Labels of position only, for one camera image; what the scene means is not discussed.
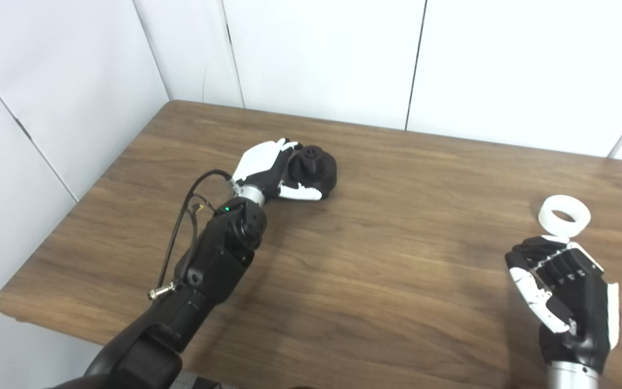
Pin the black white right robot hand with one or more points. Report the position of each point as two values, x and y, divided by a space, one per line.
586 308

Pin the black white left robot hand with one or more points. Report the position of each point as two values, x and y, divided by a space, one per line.
257 159

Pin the round black plastic part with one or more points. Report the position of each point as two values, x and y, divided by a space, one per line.
319 170

